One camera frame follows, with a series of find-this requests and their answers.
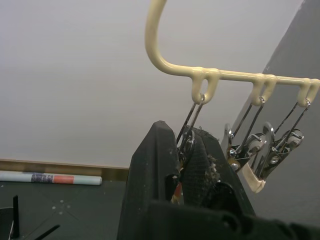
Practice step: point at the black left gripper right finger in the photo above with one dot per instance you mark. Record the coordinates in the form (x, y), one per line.
(200, 172)

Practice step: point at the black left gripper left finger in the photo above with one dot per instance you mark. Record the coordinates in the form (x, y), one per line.
(147, 165)

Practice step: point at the red patterned sock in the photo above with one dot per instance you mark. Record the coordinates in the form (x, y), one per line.
(176, 192)

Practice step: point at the metal hanger clip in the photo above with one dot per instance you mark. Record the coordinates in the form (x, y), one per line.
(252, 175)
(188, 143)
(271, 152)

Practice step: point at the wooden edge strip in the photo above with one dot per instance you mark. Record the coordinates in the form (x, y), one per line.
(62, 168)

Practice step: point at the rolled paper tube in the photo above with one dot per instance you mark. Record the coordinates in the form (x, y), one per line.
(50, 178)

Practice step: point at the cream coated clip hanger frame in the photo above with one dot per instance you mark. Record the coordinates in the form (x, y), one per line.
(155, 47)

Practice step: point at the black upright post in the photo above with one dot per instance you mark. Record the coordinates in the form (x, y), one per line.
(15, 217)

